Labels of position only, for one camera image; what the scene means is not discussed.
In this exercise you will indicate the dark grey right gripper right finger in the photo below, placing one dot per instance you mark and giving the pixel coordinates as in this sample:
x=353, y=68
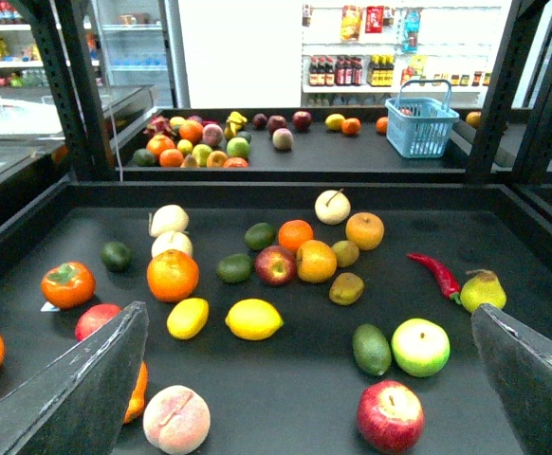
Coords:
x=518, y=362

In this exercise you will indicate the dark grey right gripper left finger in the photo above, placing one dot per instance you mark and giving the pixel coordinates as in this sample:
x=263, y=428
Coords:
x=77, y=403

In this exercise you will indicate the yellow lemon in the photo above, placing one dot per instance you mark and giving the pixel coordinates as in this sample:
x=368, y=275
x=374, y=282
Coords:
x=253, y=319
x=188, y=318

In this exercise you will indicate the orange under gripper finger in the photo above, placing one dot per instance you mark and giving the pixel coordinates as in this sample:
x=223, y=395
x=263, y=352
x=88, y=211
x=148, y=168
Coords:
x=137, y=400

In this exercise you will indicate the red apple left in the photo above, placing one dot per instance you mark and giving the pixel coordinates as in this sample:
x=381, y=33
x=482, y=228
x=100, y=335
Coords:
x=94, y=318

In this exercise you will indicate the pink peach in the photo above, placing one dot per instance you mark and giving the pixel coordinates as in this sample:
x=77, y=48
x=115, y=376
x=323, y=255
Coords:
x=177, y=420

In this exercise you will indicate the yellow green pear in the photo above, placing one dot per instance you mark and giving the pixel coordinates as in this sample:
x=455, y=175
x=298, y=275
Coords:
x=483, y=286

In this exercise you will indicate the orange persimmon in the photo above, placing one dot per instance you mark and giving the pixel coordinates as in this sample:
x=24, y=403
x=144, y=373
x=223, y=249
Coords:
x=68, y=285

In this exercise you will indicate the green apple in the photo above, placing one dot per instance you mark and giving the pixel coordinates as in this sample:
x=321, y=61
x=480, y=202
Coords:
x=421, y=348

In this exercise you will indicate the red chili pepper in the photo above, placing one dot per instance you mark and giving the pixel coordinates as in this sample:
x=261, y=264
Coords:
x=449, y=286

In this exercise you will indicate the red apple front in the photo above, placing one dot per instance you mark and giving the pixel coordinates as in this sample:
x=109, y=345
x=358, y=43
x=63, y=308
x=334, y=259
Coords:
x=390, y=417

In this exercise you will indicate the green lime left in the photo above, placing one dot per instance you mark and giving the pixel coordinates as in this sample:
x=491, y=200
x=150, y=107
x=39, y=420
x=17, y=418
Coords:
x=116, y=256

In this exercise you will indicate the green lime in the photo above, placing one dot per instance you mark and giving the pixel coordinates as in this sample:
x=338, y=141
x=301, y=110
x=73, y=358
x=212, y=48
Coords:
x=260, y=236
x=235, y=268
x=116, y=256

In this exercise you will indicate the large orange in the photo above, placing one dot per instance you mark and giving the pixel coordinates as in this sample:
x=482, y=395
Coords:
x=172, y=276

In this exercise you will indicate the green avocado front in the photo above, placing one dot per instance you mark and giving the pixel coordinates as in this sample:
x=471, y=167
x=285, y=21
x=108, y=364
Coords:
x=371, y=350

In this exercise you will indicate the white pear left back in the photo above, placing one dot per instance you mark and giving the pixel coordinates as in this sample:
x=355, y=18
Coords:
x=167, y=218

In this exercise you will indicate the green lime centre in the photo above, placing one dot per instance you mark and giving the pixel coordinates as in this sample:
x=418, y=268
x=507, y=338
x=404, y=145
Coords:
x=235, y=268

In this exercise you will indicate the brown kiwi front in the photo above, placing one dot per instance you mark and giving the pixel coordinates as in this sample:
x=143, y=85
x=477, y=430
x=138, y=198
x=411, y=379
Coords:
x=346, y=289

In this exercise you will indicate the brown kiwi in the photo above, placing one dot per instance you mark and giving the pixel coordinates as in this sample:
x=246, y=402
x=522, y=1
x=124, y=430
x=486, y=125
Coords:
x=346, y=252
x=346, y=289

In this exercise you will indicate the yellow orange apple back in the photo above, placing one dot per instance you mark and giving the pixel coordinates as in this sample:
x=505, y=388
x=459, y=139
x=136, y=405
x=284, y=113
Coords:
x=365, y=230

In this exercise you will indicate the yellow orange apple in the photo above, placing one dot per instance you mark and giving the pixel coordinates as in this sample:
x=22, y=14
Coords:
x=365, y=230
x=316, y=261

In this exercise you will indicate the brown kiwi back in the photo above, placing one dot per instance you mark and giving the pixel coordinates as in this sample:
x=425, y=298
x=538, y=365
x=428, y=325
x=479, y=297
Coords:
x=346, y=252

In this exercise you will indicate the red yellow apple centre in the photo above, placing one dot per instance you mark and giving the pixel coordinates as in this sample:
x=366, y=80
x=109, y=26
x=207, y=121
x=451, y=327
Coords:
x=275, y=266

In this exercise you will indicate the green lime back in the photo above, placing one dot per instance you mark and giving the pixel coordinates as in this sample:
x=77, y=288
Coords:
x=260, y=236

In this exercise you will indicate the yellow orange apple centre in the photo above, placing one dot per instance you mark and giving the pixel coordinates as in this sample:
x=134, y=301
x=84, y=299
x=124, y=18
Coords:
x=316, y=261

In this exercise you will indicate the white pear with stem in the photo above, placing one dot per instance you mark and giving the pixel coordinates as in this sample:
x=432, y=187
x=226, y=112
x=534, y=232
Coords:
x=332, y=207

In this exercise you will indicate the small orange tangerine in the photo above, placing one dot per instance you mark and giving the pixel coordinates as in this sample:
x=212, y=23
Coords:
x=292, y=234

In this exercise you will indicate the small blue basket far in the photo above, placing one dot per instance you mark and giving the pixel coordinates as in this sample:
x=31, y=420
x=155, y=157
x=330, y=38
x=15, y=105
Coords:
x=420, y=127

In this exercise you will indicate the black shelf frame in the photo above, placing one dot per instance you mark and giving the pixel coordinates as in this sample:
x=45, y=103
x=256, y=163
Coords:
x=84, y=173

